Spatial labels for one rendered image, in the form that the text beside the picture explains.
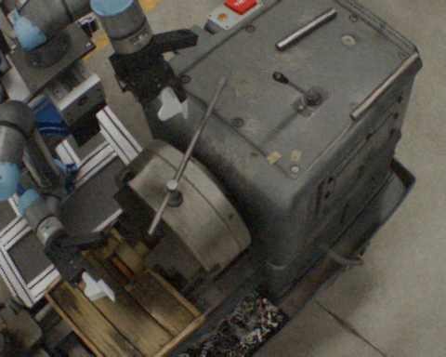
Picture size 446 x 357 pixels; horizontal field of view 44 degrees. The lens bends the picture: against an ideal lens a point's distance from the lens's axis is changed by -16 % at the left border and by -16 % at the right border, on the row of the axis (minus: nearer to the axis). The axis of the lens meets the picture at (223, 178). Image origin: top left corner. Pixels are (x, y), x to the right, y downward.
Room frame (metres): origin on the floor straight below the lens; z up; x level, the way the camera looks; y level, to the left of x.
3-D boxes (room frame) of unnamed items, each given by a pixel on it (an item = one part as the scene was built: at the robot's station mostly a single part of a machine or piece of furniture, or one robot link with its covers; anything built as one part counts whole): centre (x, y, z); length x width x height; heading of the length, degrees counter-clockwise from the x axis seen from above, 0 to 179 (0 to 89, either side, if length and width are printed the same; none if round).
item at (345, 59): (0.80, -0.20, 1.06); 0.59 x 0.48 x 0.39; 125
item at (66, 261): (0.49, 0.40, 1.08); 0.12 x 0.09 x 0.08; 34
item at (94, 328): (0.41, 0.33, 0.89); 0.36 x 0.30 x 0.04; 35
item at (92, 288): (0.40, 0.34, 1.09); 0.09 x 0.06 x 0.03; 34
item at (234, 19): (0.98, -0.11, 1.23); 0.13 x 0.08 x 0.05; 125
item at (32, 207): (0.63, 0.48, 1.08); 0.11 x 0.08 x 0.09; 34
